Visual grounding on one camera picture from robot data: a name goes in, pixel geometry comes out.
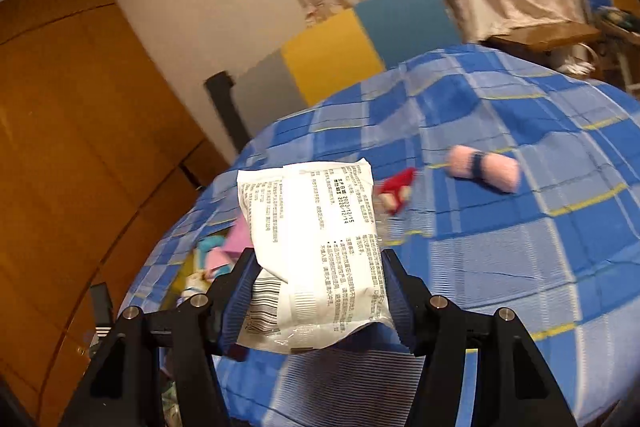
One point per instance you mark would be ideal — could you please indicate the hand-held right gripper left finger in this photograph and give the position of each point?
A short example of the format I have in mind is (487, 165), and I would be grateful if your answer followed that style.
(240, 302)

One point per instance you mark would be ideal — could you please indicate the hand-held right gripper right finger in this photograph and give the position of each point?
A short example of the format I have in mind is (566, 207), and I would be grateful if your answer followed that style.
(400, 307)

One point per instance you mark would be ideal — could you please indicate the red plush toy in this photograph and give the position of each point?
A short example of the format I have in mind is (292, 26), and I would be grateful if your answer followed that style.
(395, 189)

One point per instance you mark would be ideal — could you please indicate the blue plaid bed sheet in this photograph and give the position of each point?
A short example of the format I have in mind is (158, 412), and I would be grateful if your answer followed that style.
(500, 267)

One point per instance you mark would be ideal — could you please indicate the gold tray box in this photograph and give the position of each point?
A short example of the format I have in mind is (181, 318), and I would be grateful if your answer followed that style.
(181, 276)

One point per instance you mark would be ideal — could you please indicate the wooden wardrobe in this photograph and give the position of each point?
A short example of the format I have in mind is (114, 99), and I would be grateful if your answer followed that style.
(75, 157)

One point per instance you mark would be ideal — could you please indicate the pink towel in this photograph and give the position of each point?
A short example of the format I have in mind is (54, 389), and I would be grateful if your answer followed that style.
(490, 169)

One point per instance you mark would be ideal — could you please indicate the wooden desk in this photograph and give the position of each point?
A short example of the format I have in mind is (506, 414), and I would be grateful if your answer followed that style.
(540, 34)

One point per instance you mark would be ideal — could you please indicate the grey yellow blue headboard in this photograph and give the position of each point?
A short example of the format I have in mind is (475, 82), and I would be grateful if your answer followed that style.
(340, 52)

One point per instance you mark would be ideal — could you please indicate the blue plush toy pink dress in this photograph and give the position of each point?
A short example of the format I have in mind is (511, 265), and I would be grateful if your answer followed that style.
(212, 257)

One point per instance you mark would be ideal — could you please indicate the white printed packet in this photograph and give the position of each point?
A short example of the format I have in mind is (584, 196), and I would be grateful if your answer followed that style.
(310, 237)

